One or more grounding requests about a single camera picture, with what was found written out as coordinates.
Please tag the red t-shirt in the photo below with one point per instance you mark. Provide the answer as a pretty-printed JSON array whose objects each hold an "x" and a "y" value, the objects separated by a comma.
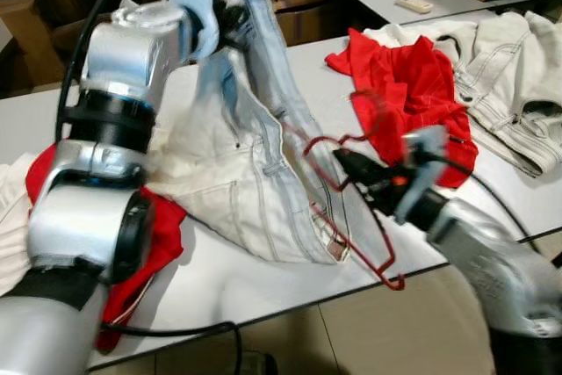
[{"x": 413, "y": 85}]

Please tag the white remote control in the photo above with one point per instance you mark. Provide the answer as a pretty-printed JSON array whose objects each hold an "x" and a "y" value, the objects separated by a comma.
[{"x": 414, "y": 4}]

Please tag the plain cardboard box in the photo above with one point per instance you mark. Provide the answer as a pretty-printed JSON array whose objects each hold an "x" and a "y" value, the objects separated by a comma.
[{"x": 303, "y": 19}]

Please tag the dark red clothes hanger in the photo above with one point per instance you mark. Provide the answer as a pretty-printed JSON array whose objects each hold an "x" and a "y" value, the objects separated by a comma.
[{"x": 393, "y": 283}]

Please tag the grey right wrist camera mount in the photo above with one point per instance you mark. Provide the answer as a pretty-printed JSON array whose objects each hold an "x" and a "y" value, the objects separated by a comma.
[{"x": 423, "y": 164}]

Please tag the white crumpled garment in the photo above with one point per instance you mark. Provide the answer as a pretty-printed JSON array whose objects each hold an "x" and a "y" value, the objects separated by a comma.
[{"x": 10, "y": 217}]

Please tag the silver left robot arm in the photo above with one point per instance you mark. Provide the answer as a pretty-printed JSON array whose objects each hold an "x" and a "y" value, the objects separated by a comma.
[{"x": 114, "y": 50}]

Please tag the red garment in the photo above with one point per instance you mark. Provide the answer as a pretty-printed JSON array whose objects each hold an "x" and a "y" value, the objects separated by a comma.
[{"x": 158, "y": 234}]

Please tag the cream white jeans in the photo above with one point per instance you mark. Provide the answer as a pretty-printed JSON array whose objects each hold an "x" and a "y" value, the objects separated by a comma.
[
  {"x": 228, "y": 173},
  {"x": 509, "y": 68}
]

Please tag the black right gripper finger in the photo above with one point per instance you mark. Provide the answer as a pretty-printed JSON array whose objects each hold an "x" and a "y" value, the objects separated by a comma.
[
  {"x": 358, "y": 178},
  {"x": 358, "y": 164}
]

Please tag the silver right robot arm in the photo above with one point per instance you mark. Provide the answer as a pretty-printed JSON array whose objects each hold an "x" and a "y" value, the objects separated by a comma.
[{"x": 500, "y": 270}]

